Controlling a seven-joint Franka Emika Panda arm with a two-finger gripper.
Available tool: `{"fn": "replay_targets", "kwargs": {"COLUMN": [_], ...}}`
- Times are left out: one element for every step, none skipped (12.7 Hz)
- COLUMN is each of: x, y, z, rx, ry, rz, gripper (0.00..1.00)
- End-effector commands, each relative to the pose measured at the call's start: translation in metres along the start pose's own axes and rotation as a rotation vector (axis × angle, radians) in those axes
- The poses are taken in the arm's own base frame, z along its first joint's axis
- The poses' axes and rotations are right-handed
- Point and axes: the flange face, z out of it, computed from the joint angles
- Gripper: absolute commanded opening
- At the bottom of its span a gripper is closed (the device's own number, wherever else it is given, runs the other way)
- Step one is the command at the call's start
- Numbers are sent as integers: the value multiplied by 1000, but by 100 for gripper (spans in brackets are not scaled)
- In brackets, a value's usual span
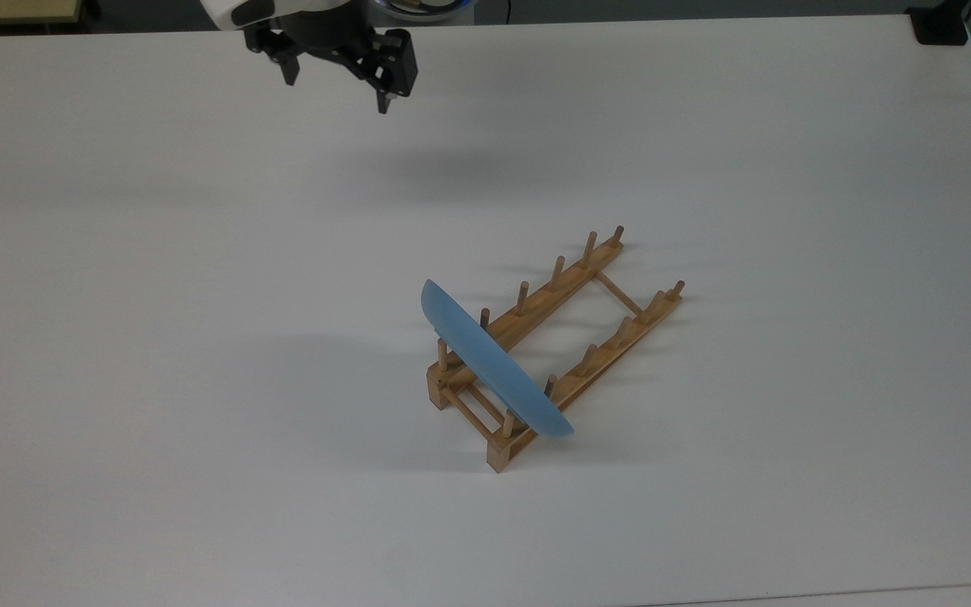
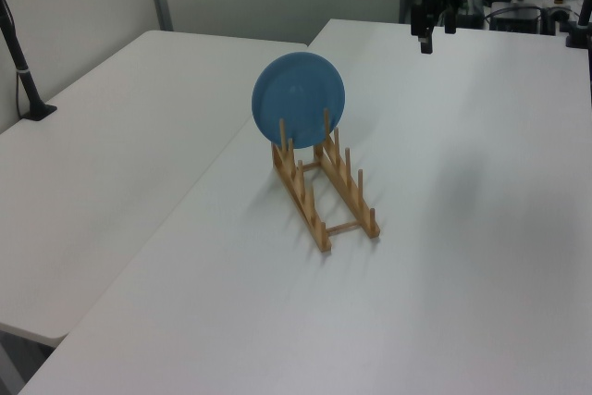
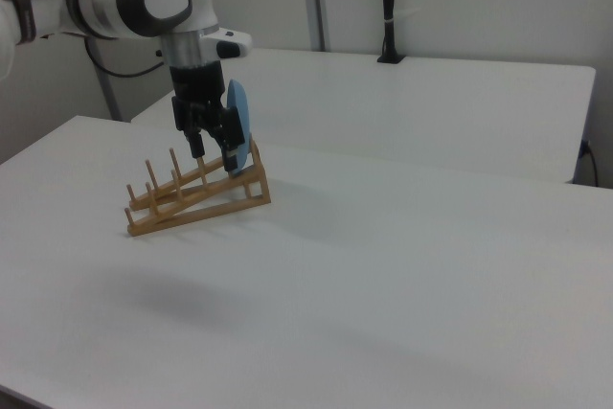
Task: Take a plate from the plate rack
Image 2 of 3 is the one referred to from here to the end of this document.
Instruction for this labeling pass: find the black camera pole with base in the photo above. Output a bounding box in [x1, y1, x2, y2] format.
[0, 0, 58, 123]

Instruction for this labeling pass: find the small black device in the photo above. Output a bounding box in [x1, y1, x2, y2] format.
[540, 6, 574, 37]

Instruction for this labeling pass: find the blue round plate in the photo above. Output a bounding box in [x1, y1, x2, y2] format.
[251, 52, 346, 151]

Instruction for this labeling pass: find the wooden plate rack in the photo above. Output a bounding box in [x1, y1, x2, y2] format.
[270, 107, 382, 255]

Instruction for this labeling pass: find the black clamp stand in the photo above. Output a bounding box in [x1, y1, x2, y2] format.
[564, 0, 592, 50]

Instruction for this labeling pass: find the black electronics box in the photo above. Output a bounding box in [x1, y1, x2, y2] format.
[489, 6, 543, 35]

